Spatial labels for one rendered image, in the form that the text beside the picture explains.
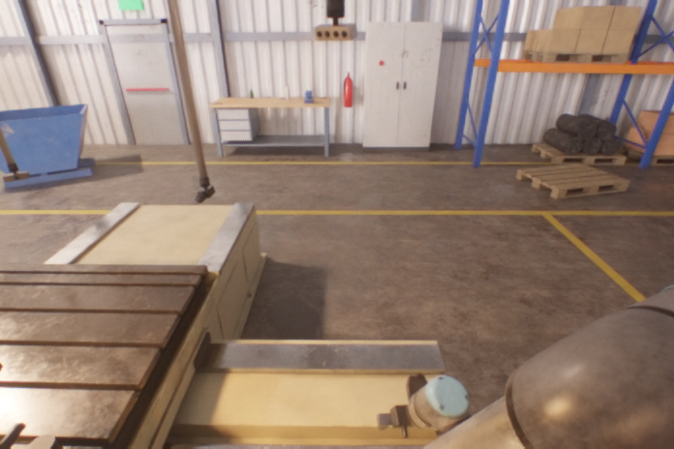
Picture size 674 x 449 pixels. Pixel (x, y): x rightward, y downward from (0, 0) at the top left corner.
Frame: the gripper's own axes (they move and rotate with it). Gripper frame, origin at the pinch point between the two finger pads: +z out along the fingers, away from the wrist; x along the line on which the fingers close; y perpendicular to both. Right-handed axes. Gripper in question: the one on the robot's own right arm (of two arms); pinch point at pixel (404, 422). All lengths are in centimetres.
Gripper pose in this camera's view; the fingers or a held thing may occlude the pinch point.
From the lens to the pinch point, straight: 122.0
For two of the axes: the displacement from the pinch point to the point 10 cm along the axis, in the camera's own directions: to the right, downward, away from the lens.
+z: -1.6, 6.2, 7.7
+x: 9.8, 0.4, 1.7
